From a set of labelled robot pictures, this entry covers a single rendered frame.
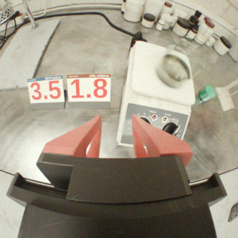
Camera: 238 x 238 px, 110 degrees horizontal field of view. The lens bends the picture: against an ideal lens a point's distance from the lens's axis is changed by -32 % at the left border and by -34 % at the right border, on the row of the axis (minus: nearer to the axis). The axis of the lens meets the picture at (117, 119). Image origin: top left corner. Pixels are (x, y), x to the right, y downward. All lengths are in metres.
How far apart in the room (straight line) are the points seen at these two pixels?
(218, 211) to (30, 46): 0.79
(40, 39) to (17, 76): 0.14
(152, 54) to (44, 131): 0.27
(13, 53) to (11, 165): 0.35
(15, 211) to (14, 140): 0.19
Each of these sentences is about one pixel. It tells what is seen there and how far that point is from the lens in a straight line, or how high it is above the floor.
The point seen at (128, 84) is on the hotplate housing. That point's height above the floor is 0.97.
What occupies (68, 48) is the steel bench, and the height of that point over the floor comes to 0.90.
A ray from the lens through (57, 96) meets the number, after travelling 0.28.
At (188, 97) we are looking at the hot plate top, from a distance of 0.23.
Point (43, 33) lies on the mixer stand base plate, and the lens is 0.48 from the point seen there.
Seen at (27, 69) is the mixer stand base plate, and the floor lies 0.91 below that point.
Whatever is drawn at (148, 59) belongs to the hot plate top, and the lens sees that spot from 0.23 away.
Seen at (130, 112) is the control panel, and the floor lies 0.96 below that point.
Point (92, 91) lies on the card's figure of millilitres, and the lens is 0.26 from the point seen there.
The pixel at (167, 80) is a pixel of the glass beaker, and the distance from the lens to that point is 0.19.
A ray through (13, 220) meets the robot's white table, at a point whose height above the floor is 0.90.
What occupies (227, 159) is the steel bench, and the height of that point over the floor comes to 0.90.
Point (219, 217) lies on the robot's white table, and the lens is 0.51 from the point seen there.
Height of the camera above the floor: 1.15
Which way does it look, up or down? 75 degrees down
